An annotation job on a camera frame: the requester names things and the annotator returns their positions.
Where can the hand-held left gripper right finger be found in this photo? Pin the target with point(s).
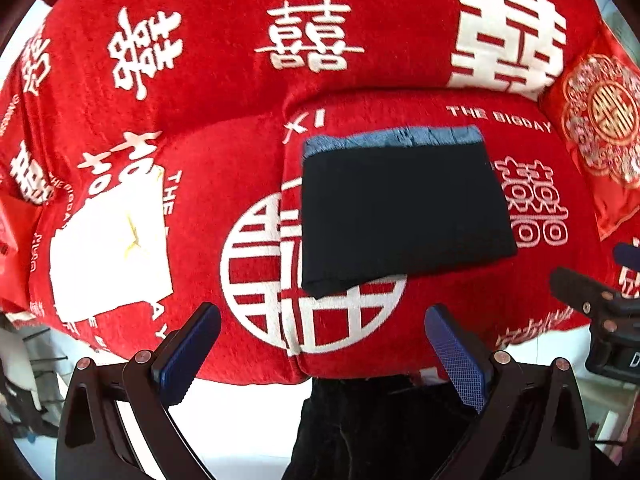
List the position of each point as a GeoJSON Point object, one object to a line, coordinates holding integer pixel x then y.
{"type": "Point", "coordinates": [457, 355]}

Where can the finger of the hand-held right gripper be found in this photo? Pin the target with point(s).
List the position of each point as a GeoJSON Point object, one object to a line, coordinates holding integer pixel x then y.
{"type": "Point", "coordinates": [580, 287]}
{"type": "Point", "coordinates": [629, 254]}

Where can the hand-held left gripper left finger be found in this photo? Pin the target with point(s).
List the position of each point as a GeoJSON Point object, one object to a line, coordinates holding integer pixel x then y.
{"type": "Point", "coordinates": [192, 342]}

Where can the black pants with grey lining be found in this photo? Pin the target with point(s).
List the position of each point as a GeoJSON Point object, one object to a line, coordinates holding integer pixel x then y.
{"type": "Point", "coordinates": [400, 210]}

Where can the person's legs in dark trousers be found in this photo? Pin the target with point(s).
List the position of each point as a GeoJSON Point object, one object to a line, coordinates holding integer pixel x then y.
{"type": "Point", "coordinates": [375, 435]}

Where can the white folded cloth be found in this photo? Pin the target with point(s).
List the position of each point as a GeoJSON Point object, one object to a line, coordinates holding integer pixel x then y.
{"type": "Point", "coordinates": [100, 260]}

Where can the red embroidered cushion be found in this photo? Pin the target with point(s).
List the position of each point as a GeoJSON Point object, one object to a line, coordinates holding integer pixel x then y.
{"type": "Point", "coordinates": [605, 110]}

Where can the red bag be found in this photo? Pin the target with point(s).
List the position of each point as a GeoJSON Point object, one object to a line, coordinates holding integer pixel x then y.
{"type": "Point", "coordinates": [12, 260]}

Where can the red printed blanket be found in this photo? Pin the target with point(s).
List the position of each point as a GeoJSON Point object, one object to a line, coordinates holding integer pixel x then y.
{"type": "Point", "coordinates": [225, 110]}

